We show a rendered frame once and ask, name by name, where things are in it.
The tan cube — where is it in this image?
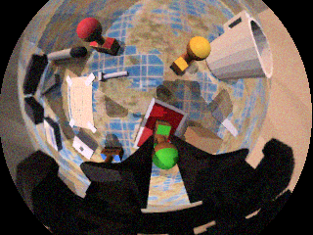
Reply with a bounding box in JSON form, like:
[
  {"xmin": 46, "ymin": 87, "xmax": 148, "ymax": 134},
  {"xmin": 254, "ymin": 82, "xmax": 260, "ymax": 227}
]
[{"xmin": 180, "ymin": 124, "xmax": 223, "ymax": 156}]

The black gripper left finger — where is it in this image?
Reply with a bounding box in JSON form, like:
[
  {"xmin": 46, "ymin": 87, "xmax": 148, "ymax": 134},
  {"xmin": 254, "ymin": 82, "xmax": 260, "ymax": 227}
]
[{"xmin": 79, "ymin": 136, "xmax": 153, "ymax": 209}]

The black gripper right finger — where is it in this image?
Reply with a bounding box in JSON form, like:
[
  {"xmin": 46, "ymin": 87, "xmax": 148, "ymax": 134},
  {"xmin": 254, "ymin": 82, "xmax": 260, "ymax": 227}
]
[{"xmin": 171, "ymin": 134, "xmax": 250, "ymax": 204}]

